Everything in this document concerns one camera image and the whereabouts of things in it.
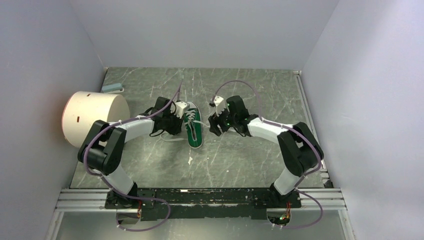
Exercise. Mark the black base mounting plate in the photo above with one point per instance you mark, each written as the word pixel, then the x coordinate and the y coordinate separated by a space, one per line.
pixel 198 203

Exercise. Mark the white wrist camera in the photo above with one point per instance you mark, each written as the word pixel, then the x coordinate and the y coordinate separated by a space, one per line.
pixel 180 108
pixel 219 102

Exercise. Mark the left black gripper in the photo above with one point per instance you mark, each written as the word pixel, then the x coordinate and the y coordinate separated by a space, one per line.
pixel 177 128

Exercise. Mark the white shoelace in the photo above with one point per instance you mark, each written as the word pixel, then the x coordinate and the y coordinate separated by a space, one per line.
pixel 167 138

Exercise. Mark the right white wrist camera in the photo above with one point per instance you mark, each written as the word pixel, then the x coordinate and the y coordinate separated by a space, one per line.
pixel 219 102

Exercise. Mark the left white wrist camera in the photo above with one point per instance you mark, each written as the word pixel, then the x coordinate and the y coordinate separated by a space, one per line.
pixel 180 108

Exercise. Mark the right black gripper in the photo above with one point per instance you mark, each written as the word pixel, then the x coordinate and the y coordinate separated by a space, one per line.
pixel 213 121

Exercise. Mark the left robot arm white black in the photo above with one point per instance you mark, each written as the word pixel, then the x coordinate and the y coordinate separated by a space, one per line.
pixel 102 149

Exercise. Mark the cream cylindrical container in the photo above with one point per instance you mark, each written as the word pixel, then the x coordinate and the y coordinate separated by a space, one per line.
pixel 84 108

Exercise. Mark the green canvas sneaker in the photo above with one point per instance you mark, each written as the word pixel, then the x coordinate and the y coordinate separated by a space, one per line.
pixel 192 120

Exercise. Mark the aluminium frame rail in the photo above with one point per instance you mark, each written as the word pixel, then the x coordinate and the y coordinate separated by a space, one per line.
pixel 318 199

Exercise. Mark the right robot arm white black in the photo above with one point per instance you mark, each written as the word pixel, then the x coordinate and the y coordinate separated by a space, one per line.
pixel 299 148

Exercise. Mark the small light blue block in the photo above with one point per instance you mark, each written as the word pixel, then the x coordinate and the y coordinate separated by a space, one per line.
pixel 112 88

